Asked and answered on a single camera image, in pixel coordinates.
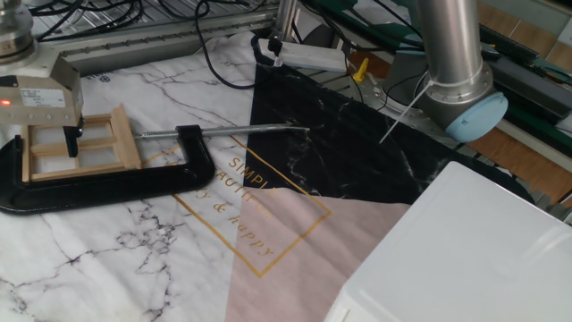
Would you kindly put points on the round metal robot base plate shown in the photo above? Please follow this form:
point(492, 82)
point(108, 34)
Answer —
point(429, 127)

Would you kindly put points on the white zip tie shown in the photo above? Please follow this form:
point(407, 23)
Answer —
point(402, 116)

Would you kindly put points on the white plastic box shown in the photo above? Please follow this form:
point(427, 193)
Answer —
point(447, 250)

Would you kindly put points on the marble print cloth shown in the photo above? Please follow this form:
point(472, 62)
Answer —
point(134, 268)

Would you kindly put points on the black power plug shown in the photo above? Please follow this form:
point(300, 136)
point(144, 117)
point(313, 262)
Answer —
point(275, 47)

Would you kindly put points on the beige metal gripper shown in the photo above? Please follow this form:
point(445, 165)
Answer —
point(44, 103)

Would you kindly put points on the green edged workbench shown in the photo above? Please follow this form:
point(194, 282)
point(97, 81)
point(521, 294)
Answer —
point(536, 112)

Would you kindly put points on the aluminium profile rail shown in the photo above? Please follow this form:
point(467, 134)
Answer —
point(156, 40)

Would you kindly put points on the white power strip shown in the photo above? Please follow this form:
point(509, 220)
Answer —
point(313, 58)

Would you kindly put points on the small wooden sliding window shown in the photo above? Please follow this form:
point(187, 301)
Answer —
point(125, 138)

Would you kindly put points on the aluminium upright post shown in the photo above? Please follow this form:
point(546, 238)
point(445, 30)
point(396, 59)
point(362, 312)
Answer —
point(286, 18)

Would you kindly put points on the black iron C-clamp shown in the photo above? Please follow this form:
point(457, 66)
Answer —
point(111, 188)

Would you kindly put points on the yellow plastic clip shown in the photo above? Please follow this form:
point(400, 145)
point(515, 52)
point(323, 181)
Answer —
point(361, 71)

